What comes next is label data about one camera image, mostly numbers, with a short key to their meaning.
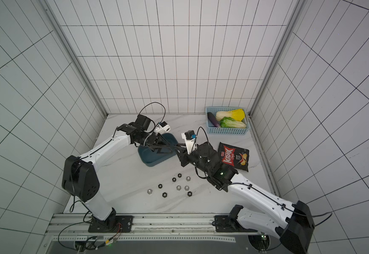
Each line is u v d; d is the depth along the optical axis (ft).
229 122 3.40
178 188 2.73
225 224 2.37
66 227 2.10
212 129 3.40
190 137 1.90
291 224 1.25
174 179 2.86
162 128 2.33
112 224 2.21
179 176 2.88
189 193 2.67
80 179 1.46
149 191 2.72
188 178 2.87
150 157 2.97
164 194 2.67
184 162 2.03
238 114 3.60
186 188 2.74
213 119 3.64
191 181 2.87
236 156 3.13
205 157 1.67
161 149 2.39
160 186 2.79
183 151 1.99
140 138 2.23
